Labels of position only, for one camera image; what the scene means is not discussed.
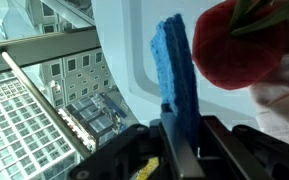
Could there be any metal window railing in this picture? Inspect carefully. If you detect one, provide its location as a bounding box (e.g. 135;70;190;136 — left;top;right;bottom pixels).
0;49;92;160

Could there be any blue sponge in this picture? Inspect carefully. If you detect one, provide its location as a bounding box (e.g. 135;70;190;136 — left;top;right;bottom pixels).
149;13;202;155

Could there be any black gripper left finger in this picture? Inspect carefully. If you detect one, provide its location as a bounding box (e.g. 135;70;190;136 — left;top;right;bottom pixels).
67;103;207;180

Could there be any narrow grey window mullion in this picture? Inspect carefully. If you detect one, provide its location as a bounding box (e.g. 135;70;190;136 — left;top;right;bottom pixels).
0;25;102;76

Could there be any yellow camera mount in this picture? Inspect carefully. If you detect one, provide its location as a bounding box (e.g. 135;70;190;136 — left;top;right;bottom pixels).
135;156;160;180

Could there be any red strawberry plush toy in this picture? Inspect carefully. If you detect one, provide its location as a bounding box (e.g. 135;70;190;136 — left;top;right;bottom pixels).
192;0;289;91

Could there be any white plastic basket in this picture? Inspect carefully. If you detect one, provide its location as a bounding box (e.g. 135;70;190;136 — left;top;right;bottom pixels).
120;0;267;130

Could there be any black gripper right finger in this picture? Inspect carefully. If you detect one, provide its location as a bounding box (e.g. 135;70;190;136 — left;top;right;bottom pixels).
199;114;289;180

